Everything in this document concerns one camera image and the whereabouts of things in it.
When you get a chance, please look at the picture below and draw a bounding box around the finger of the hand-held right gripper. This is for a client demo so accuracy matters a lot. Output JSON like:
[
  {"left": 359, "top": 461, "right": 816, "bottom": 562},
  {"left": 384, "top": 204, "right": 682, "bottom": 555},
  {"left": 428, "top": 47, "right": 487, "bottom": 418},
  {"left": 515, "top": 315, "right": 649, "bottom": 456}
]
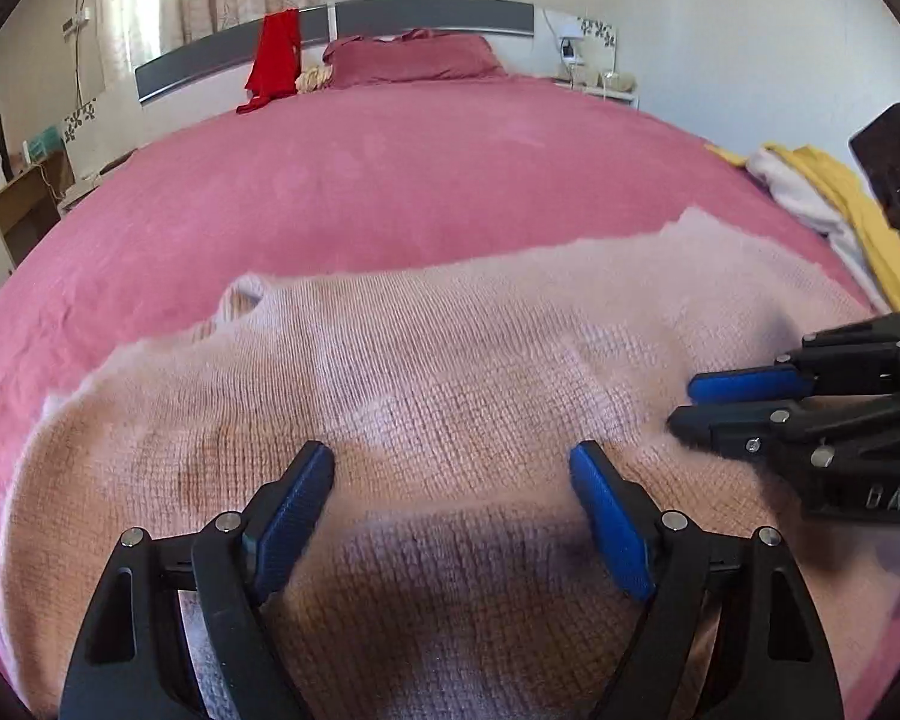
[
  {"left": 686, "top": 315, "right": 900, "bottom": 406},
  {"left": 666, "top": 394, "right": 900, "bottom": 470}
]

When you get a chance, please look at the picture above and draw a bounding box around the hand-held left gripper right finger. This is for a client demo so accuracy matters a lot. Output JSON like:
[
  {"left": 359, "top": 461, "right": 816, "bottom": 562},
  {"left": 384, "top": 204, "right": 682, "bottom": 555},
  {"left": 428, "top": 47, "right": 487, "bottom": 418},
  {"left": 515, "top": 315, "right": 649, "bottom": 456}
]
[{"left": 568, "top": 441, "right": 845, "bottom": 720}]

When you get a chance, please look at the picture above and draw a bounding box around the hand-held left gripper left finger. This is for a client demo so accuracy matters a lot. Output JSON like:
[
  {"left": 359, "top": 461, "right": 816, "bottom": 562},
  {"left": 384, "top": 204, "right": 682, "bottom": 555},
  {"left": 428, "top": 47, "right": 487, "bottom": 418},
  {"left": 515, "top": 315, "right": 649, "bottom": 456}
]
[{"left": 60, "top": 441, "right": 337, "bottom": 720}]

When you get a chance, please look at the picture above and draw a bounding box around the pink knit sweater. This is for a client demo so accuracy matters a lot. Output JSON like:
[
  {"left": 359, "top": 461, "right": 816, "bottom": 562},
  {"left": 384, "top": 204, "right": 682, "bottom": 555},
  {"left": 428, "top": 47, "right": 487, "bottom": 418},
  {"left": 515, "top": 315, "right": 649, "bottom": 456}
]
[{"left": 0, "top": 206, "right": 900, "bottom": 720}]

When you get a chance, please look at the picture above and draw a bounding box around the yellow garment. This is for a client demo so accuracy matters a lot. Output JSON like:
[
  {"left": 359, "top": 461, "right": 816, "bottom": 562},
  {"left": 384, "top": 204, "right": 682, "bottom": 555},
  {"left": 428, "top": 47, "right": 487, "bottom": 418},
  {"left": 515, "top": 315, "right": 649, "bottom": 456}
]
[{"left": 706, "top": 141, "right": 900, "bottom": 314}]

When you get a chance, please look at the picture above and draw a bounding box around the white garment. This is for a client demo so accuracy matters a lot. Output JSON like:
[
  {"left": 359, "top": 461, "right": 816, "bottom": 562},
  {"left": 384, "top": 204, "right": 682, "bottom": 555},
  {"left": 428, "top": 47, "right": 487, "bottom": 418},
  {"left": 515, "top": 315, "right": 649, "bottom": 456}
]
[{"left": 745, "top": 148, "right": 895, "bottom": 310}]

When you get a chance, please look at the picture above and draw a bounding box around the white nightstand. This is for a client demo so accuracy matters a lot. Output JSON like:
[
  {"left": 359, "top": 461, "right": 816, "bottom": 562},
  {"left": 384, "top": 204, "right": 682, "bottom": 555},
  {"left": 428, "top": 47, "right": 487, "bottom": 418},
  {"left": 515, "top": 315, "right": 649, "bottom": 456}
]
[{"left": 553, "top": 64, "right": 643, "bottom": 111}]

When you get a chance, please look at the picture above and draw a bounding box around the pink bed cover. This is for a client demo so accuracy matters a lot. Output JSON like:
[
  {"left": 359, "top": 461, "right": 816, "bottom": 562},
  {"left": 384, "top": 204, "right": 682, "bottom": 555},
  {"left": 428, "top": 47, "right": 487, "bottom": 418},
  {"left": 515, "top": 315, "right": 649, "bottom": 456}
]
[{"left": 0, "top": 73, "right": 900, "bottom": 720}]

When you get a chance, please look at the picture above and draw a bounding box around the wooden desk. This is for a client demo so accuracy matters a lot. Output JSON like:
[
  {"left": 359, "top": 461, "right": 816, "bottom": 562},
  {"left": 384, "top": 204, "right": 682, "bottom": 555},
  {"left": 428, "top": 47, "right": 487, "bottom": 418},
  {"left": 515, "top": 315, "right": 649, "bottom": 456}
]
[{"left": 0, "top": 161, "right": 77, "bottom": 295}]

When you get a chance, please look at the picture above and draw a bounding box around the green box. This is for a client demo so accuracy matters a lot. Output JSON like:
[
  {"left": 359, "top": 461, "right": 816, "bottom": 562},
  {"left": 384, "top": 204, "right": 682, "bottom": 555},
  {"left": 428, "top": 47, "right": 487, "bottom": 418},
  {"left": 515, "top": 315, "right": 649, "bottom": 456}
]
[{"left": 25, "top": 127, "right": 66, "bottom": 164}]

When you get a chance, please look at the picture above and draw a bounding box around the bright red garment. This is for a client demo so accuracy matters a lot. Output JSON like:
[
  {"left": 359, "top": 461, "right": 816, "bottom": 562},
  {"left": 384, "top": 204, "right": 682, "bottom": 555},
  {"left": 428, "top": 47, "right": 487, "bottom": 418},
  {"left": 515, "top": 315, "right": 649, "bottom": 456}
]
[{"left": 236, "top": 9, "right": 303, "bottom": 116}]

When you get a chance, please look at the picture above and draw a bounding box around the dark pink pillow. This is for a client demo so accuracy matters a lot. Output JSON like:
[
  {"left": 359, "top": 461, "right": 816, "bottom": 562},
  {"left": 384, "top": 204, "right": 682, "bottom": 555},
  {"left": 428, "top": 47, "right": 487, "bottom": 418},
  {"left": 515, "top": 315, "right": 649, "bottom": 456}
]
[{"left": 322, "top": 28, "right": 508, "bottom": 89}]

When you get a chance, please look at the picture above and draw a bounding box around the grey bed headboard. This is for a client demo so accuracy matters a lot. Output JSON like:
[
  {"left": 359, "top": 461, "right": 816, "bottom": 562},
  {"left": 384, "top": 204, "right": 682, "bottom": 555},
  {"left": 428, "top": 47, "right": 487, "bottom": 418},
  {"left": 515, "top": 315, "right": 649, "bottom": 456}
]
[{"left": 135, "top": 0, "right": 536, "bottom": 106}]

